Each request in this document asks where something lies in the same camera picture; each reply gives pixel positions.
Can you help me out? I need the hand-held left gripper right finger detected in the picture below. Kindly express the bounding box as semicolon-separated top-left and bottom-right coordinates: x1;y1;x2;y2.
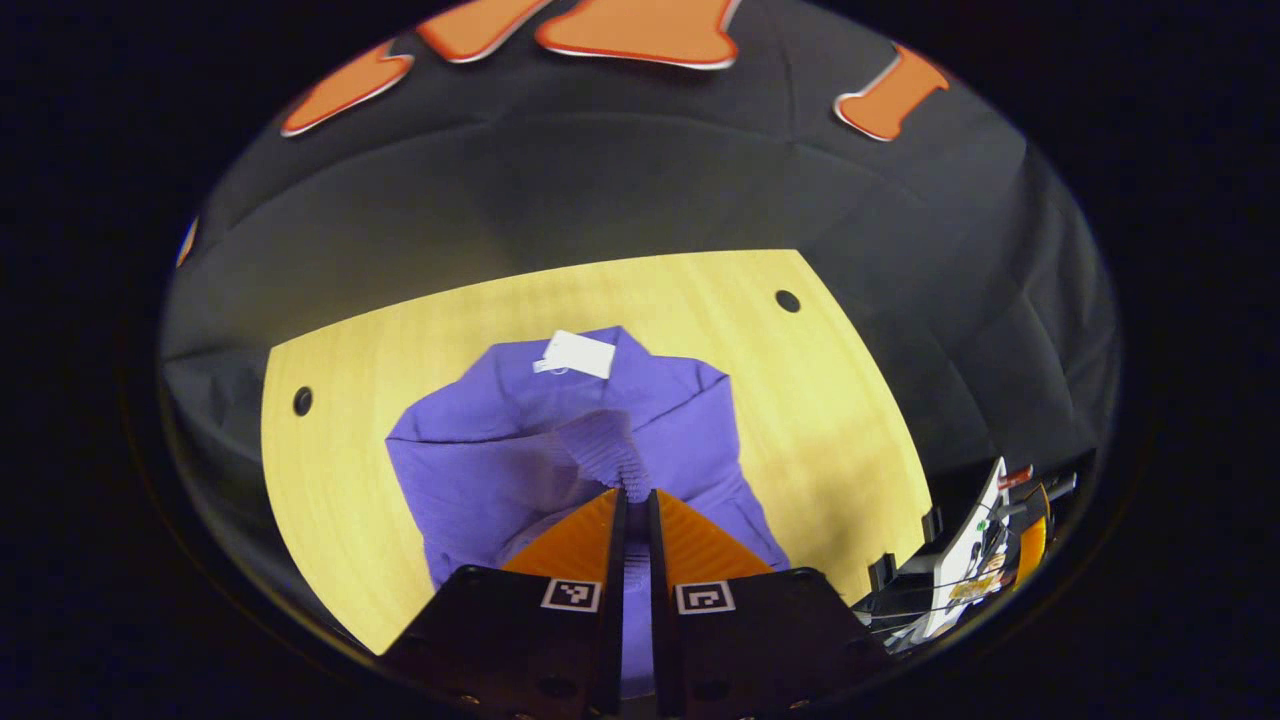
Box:
645;488;896;720

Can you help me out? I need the black table edge bracket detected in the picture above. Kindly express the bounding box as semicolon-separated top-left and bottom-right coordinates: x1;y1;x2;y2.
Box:
868;508;946;593

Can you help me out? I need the purple knit garment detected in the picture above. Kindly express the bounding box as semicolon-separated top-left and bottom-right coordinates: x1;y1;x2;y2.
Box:
385;325;791;701

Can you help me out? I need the white garment tag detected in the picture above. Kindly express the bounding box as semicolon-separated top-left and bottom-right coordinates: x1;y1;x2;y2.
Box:
533;330;617;381

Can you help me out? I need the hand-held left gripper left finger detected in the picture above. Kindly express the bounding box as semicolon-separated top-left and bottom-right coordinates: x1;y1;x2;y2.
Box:
378;487;629;720

